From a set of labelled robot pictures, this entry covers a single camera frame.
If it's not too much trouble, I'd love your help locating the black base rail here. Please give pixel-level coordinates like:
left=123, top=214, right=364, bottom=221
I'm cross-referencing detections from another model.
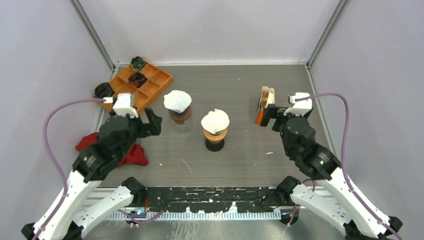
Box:
left=129, top=186, right=294, bottom=214

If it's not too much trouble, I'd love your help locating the orange wooden compartment tray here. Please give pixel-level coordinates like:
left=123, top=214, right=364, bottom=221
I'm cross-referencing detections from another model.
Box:
left=108, top=62, right=174, bottom=115

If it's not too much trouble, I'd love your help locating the red cloth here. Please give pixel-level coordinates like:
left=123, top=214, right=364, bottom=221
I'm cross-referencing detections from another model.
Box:
left=75, top=132, right=149, bottom=168

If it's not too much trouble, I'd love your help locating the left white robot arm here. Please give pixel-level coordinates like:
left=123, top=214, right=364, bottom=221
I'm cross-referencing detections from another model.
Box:
left=21, top=107, right=163, bottom=240

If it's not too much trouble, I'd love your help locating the black rolled cloth in tray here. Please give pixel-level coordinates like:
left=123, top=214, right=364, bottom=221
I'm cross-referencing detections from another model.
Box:
left=128, top=72, right=148, bottom=88

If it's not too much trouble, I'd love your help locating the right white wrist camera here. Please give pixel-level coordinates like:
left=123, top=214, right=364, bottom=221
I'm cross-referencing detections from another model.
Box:
left=283, top=92, right=313, bottom=117

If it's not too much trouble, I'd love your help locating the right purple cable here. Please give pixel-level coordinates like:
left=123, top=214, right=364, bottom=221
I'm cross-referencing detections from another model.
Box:
left=289, top=92, right=403, bottom=240

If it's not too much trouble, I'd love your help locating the glass beaker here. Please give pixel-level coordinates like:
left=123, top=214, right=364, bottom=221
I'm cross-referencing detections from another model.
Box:
left=174, top=118, right=193, bottom=134

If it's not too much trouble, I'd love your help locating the red and black carafe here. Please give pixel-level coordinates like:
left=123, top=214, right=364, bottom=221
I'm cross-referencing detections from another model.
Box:
left=205, top=139, right=225, bottom=152

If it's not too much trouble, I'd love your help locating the light wooden ring holder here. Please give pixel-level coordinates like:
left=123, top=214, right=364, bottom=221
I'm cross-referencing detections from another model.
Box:
left=203, top=128, right=228, bottom=144

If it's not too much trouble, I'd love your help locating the orange coffee filter box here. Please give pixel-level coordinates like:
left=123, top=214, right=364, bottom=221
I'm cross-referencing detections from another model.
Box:
left=255, top=92, right=264, bottom=125

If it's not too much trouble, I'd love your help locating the dark patterned rolled cloth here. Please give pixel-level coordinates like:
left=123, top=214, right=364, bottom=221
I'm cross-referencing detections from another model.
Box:
left=129, top=56, right=147, bottom=72

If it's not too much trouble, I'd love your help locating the white paper coffee filter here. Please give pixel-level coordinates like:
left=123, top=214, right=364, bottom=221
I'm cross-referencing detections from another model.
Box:
left=163, top=90, right=192, bottom=114

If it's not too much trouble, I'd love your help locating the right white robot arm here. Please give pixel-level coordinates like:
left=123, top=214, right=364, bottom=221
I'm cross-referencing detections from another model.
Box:
left=260, top=104, right=403, bottom=240

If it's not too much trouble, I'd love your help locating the dark wooden dripper stand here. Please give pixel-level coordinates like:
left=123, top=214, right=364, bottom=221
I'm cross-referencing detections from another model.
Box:
left=168, top=106, right=192, bottom=125

